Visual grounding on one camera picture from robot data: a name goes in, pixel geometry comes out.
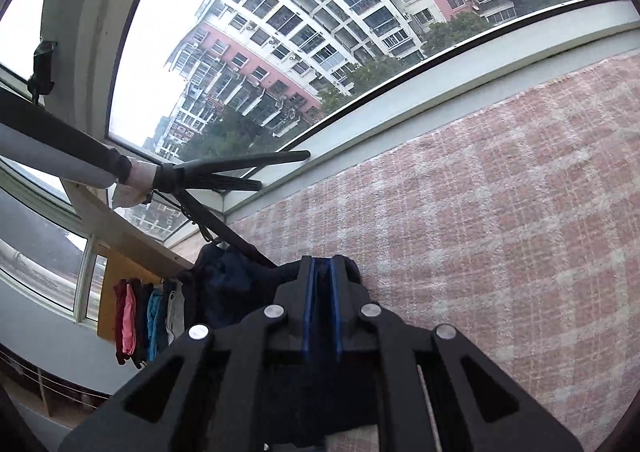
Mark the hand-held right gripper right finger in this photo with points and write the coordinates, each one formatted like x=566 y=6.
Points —
x=336 y=312

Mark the pine plank panel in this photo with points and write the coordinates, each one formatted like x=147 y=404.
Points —
x=107 y=292

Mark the pink plaid blanket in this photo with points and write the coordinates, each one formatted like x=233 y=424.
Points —
x=500 y=232

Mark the navy blue shirt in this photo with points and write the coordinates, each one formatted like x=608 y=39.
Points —
x=230 y=282

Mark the white window frame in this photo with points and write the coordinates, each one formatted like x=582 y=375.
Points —
x=450 y=77

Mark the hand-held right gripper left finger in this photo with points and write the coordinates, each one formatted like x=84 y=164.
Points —
x=311 y=312

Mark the stack of folded clothes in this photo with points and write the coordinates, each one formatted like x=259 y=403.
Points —
x=130 y=322

